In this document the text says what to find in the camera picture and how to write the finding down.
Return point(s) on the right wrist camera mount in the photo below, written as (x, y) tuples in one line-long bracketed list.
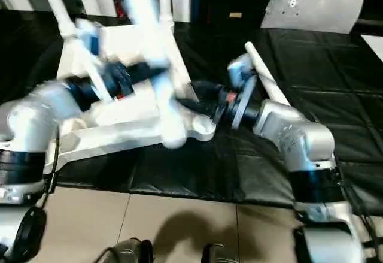
[(242, 74)]

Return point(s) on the small tan label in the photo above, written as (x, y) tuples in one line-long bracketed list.
[(235, 14)]

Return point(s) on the red bottle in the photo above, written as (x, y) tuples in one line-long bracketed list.
[(119, 7)]

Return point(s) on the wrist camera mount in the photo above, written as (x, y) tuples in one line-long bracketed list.
[(242, 74), (89, 44)]

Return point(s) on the white flat board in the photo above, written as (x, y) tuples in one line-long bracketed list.
[(374, 47)]

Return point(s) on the white plastic table top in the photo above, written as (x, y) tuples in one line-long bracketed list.
[(119, 125)]

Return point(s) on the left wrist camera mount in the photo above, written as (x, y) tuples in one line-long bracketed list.
[(89, 44)]

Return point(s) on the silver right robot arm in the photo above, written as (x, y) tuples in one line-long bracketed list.
[(299, 137)]

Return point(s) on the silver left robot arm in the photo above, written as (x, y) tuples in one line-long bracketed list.
[(36, 119)]

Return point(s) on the white plastic table leg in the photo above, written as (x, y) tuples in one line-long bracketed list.
[(61, 11), (161, 89), (166, 8), (266, 71)]

